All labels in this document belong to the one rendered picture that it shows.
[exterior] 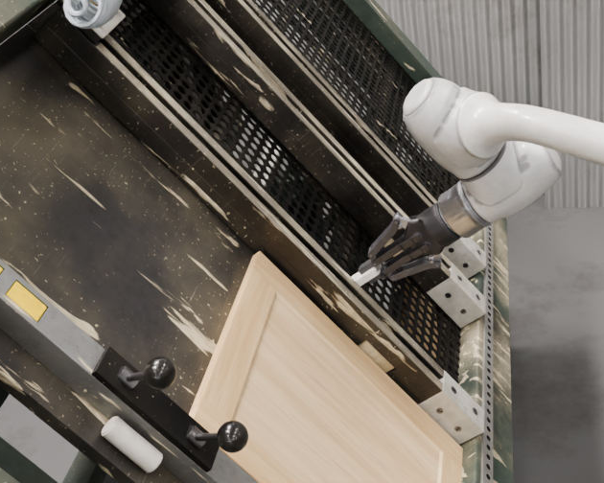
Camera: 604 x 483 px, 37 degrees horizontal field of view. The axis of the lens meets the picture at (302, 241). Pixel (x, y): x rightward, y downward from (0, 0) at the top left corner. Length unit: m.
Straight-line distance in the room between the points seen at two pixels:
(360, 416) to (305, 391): 0.14
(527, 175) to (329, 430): 0.52
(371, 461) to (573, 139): 0.61
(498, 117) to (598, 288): 2.45
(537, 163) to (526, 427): 1.77
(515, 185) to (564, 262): 2.45
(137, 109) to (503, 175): 0.61
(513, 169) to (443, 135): 0.15
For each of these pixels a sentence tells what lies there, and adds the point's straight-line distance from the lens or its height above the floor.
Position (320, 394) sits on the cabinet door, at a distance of 1.53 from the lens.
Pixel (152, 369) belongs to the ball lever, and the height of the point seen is 1.54.
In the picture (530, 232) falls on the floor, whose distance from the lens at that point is 4.16.
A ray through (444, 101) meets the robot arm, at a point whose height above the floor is 1.61.
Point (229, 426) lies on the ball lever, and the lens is 1.11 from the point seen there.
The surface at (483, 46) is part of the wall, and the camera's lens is 4.16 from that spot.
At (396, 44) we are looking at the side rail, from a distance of 2.85.
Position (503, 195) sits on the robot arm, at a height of 1.43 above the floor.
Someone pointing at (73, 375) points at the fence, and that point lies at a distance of 1.17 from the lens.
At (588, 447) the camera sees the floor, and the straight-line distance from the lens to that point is 3.11.
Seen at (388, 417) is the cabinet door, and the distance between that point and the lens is 1.66.
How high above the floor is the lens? 2.17
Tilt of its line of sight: 30 degrees down
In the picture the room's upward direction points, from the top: 11 degrees counter-clockwise
